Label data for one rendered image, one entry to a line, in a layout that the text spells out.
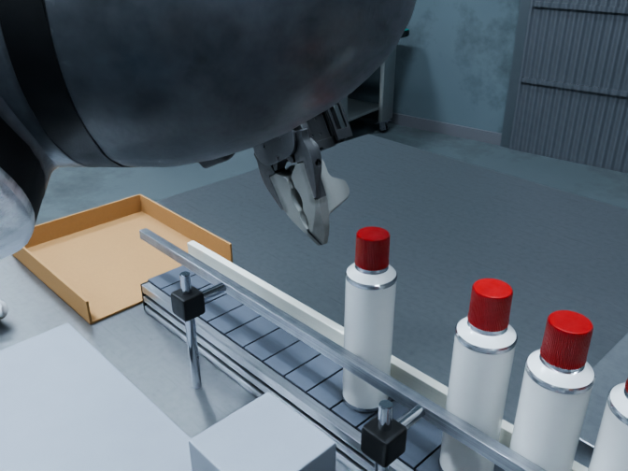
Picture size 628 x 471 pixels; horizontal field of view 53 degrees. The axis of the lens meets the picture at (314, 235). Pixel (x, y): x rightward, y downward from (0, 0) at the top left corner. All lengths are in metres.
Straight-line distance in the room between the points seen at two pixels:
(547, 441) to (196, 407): 0.42
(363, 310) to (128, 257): 0.60
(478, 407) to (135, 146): 0.44
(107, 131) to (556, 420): 0.43
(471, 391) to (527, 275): 0.55
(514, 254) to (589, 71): 3.05
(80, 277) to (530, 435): 0.77
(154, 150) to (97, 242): 1.00
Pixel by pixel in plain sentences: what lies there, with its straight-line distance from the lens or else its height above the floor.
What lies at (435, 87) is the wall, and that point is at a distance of 4.57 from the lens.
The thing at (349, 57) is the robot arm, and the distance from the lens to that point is 0.22.
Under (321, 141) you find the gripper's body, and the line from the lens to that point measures 0.67.
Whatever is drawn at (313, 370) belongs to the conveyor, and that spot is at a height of 0.88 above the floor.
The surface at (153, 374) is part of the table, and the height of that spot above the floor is 0.83.
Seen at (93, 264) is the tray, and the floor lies 0.83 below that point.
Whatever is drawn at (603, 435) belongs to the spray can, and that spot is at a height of 1.01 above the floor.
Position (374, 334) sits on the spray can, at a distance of 0.64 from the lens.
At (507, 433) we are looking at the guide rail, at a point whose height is 0.91.
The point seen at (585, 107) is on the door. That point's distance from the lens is 4.18.
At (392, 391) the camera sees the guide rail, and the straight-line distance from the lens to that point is 0.61.
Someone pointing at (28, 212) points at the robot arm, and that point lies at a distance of 0.21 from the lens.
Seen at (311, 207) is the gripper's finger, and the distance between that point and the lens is 0.65.
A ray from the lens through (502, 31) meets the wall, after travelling 4.33.
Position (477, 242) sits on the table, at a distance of 1.18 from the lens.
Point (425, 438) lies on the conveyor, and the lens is 0.68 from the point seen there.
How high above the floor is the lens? 1.36
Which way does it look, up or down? 27 degrees down
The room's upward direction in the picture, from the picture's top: straight up
